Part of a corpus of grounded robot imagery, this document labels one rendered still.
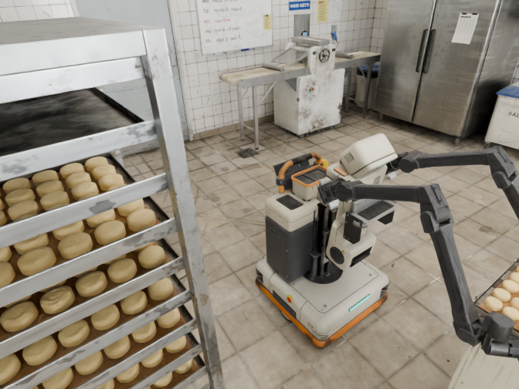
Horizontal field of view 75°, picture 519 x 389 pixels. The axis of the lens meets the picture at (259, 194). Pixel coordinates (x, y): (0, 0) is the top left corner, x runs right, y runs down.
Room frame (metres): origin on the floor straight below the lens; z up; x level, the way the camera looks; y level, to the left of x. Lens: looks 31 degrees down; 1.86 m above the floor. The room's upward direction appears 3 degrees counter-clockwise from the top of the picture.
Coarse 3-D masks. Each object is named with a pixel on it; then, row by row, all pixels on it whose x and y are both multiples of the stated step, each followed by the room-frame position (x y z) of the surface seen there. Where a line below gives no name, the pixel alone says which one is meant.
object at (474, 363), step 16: (512, 336) 0.69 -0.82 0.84; (464, 352) 0.77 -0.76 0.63; (480, 352) 0.73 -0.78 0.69; (464, 368) 0.75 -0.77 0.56; (480, 368) 0.71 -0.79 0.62; (496, 368) 0.68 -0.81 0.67; (512, 368) 0.65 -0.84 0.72; (464, 384) 0.73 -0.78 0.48; (480, 384) 0.69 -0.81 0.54; (496, 384) 0.66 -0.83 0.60; (512, 384) 0.63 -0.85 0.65
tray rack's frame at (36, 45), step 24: (0, 24) 0.72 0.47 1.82; (24, 24) 0.69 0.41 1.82; (48, 24) 0.66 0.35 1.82; (72, 24) 0.63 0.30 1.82; (96, 24) 0.60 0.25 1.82; (120, 24) 0.57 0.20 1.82; (0, 48) 0.38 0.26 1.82; (24, 48) 0.39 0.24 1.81; (48, 48) 0.40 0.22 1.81; (72, 48) 0.42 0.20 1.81; (96, 48) 0.43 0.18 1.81; (120, 48) 0.45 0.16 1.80; (144, 48) 0.46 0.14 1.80; (0, 72) 0.37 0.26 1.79; (24, 72) 0.39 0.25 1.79
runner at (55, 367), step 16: (160, 304) 0.45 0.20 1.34; (176, 304) 0.47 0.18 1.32; (144, 320) 0.43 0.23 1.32; (112, 336) 0.40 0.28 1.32; (80, 352) 0.37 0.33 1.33; (96, 352) 0.38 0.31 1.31; (48, 368) 0.34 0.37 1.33; (64, 368) 0.35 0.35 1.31; (16, 384) 0.31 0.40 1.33; (32, 384) 0.32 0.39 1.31
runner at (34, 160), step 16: (128, 128) 0.47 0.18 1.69; (144, 128) 0.48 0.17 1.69; (48, 144) 0.41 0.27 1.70; (64, 144) 0.42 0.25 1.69; (80, 144) 0.43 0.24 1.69; (96, 144) 0.44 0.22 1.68; (112, 144) 0.45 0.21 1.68; (128, 144) 0.46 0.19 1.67; (0, 160) 0.38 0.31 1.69; (16, 160) 0.39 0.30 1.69; (32, 160) 0.39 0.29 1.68; (48, 160) 0.40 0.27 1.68; (64, 160) 0.41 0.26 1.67; (0, 176) 0.37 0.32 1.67; (16, 176) 0.38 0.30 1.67
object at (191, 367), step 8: (192, 360) 0.52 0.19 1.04; (184, 368) 0.49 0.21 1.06; (192, 368) 0.50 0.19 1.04; (168, 376) 0.47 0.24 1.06; (176, 376) 0.48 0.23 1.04; (184, 376) 0.48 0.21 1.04; (152, 384) 0.46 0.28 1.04; (160, 384) 0.46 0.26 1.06; (168, 384) 0.46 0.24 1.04; (176, 384) 0.46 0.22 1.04
